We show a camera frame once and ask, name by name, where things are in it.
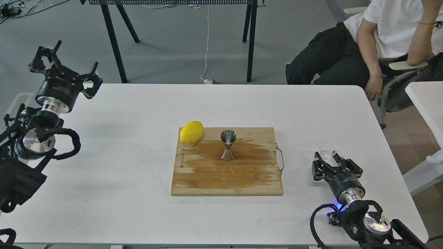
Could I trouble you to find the black cables on floor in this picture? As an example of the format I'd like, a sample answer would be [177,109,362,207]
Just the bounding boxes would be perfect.
[0,0,71,25]

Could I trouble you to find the grey office chair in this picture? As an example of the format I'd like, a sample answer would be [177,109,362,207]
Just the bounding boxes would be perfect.
[344,0,442,128]

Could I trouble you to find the yellow lemon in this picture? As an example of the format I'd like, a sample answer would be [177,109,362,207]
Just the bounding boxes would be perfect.
[179,120,204,145]

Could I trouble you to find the clear glass cup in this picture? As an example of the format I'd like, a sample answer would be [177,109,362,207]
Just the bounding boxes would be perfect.
[319,141,338,163]

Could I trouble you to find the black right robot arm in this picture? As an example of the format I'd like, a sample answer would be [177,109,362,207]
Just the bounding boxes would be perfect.
[310,152,427,249]

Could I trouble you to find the white side table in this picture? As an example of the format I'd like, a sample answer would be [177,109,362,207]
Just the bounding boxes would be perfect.
[403,81,443,196]

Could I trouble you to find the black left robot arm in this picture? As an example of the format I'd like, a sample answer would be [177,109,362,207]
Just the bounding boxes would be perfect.
[0,41,102,213]

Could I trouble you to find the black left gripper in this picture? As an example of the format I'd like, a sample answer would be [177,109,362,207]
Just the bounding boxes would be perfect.
[28,40,103,114]

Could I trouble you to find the steel jigger measuring cup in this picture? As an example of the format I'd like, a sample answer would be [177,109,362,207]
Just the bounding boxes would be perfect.
[220,129,237,162]

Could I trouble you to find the white cable on floor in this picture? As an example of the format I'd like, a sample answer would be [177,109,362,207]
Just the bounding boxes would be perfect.
[199,5,220,85]

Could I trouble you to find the black metal frame table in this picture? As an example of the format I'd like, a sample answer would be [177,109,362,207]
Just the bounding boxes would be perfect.
[80,0,264,83]

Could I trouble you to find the wooden cutting board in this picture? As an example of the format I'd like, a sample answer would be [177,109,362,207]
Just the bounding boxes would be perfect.
[171,127,283,196]

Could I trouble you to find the seated person white shirt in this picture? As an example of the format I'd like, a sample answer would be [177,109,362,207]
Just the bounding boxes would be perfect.
[286,0,442,101]

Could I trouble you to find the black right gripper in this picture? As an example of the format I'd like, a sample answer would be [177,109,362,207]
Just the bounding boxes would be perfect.
[311,151,365,205]

